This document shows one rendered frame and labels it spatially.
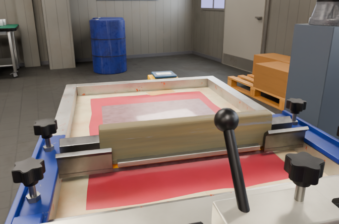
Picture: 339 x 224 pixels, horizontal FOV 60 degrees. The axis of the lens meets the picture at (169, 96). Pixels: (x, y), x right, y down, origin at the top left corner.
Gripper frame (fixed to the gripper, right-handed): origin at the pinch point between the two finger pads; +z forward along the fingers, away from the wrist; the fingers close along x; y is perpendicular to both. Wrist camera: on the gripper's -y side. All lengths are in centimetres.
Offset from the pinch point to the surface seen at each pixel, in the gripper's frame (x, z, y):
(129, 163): -35, 37, -46
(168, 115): -6.8, 40.4, -25.3
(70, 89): 22, 37, -50
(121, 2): 607, 5, 125
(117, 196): -39, 40, -49
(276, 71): 193, 89, 209
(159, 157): -35, 36, -40
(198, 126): -36, 31, -32
